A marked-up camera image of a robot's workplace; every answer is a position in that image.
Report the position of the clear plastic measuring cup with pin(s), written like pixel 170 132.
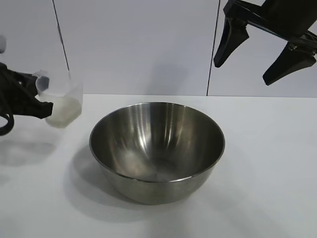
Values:
pixel 69 91

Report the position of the white rice grains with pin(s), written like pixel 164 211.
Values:
pixel 67 111

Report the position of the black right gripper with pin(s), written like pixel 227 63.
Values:
pixel 284 17

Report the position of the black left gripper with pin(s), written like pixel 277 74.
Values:
pixel 12 94

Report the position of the stainless steel bowl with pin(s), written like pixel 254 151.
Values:
pixel 158 183

